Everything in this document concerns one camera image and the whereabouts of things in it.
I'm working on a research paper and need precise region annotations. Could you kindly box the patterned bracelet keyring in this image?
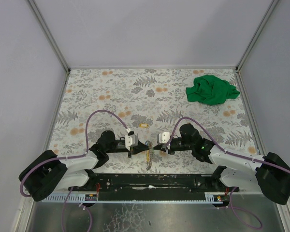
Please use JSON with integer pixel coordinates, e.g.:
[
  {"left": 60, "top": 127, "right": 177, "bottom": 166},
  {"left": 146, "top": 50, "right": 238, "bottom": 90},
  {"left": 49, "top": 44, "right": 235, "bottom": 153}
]
[{"left": 146, "top": 142, "right": 154, "bottom": 170}]

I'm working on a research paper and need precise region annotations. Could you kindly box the yellow key tag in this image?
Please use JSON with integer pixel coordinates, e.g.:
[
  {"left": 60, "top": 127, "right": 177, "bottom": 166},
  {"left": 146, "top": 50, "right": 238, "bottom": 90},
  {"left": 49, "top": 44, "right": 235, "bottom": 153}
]
[{"left": 139, "top": 123, "right": 148, "bottom": 128}]

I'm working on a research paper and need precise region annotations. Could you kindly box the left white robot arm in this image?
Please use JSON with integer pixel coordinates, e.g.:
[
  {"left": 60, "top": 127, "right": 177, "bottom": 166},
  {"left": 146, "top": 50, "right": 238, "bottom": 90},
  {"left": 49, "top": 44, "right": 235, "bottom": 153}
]
[{"left": 19, "top": 130, "right": 149, "bottom": 202}]

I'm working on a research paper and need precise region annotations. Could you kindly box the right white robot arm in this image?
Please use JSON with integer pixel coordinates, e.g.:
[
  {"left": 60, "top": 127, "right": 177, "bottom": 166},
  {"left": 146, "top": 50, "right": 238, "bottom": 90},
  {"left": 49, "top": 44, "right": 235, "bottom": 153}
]
[{"left": 154, "top": 124, "right": 290, "bottom": 205}]

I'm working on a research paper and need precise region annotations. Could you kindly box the floral table mat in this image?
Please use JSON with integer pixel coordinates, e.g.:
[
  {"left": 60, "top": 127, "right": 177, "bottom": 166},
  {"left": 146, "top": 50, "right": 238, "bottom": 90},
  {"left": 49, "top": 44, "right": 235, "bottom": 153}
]
[{"left": 42, "top": 68, "right": 263, "bottom": 174}]

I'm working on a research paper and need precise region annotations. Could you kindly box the green crumpled cloth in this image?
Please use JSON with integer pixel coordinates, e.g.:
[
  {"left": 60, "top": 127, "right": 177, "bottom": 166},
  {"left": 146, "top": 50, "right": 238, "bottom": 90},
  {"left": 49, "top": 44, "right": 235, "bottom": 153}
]
[{"left": 186, "top": 75, "right": 240, "bottom": 106}]

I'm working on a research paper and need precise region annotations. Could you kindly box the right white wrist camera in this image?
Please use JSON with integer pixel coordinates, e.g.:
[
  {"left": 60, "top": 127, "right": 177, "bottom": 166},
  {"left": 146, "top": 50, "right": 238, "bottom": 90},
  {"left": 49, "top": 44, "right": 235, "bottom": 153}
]
[{"left": 157, "top": 132, "right": 171, "bottom": 144}]

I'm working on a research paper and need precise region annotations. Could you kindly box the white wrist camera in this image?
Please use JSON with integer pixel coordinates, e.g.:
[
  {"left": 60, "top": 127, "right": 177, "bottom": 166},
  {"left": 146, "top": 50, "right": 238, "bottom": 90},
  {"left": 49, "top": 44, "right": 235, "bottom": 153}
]
[
  {"left": 125, "top": 131, "right": 138, "bottom": 149},
  {"left": 157, "top": 132, "right": 171, "bottom": 144}
]

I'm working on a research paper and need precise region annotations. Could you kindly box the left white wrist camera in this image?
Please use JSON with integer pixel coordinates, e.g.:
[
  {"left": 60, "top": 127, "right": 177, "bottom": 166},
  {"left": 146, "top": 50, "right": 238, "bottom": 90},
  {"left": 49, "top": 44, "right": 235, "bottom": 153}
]
[{"left": 125, "top": 131, "right": 138, "bottom": 149}]

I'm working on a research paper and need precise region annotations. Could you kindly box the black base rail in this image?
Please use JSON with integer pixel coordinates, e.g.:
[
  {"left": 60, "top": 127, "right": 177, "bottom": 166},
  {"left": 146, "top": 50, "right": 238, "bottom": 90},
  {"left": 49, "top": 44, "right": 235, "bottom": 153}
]
[{"left": 78, "top": 173, "right": 232, "bottom": 203}]

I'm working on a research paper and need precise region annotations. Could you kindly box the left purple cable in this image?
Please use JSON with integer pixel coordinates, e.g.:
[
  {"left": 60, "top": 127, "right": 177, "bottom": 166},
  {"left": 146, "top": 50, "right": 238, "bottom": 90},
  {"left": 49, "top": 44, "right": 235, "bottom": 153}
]
[{"left": 19, "top": 109, "right": 133, "bottom": 232}]

